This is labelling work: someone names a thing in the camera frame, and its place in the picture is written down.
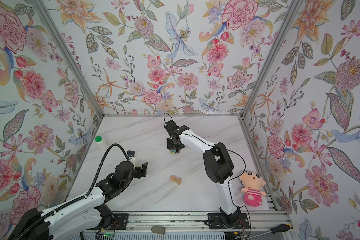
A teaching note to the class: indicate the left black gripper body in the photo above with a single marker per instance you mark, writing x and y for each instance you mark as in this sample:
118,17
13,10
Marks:
123,187

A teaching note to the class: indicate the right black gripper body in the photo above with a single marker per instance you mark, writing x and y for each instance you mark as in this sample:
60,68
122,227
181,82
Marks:
171,145

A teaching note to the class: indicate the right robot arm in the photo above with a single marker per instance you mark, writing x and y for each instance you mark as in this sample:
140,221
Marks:
217,161

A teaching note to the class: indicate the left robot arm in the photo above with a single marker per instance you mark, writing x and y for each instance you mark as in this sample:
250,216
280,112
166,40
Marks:
87,211

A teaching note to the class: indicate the white bottle green cap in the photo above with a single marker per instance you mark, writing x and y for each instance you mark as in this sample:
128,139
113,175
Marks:
102,144

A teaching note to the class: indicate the grey oval object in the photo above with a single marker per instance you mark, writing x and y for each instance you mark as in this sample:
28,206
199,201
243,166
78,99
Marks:
158,230

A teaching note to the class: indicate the pink plush doll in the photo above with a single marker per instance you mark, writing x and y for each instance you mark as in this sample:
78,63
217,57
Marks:
252,188

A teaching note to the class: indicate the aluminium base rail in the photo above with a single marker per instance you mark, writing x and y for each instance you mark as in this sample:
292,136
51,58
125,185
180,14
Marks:
255,221

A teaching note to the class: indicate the black handled screwdriver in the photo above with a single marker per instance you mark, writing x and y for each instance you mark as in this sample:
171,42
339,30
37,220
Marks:
279,229

